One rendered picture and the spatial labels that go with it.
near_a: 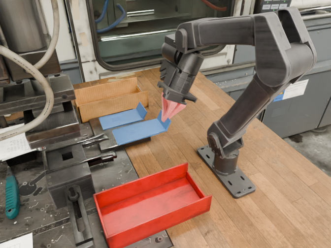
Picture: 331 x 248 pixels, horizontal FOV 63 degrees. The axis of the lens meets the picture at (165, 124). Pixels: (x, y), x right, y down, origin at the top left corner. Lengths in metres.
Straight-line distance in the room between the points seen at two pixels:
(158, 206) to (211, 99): 0.54
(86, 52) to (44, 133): 0.71
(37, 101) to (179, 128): 0.48
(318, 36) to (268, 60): 1.45
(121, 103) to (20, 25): 0.51
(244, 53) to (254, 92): 1.04
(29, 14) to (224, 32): 0.36
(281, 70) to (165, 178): 0.39
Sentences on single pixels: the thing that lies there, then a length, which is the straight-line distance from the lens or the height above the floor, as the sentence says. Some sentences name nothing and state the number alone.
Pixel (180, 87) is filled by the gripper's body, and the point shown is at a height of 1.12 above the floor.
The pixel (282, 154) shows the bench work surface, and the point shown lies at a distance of 0.89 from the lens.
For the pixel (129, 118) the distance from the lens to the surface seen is 0.93.
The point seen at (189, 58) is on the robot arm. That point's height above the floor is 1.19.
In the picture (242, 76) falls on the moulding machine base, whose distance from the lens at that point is 1.67.
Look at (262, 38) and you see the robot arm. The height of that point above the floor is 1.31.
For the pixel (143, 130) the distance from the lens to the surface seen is 0.75.
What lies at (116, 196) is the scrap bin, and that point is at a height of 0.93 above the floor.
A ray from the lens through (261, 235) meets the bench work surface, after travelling 0.69.
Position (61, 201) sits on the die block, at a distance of 0.72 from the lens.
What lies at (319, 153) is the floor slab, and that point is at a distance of 2.44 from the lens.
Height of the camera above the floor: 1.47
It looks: 38 degrees down
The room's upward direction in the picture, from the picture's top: straight up
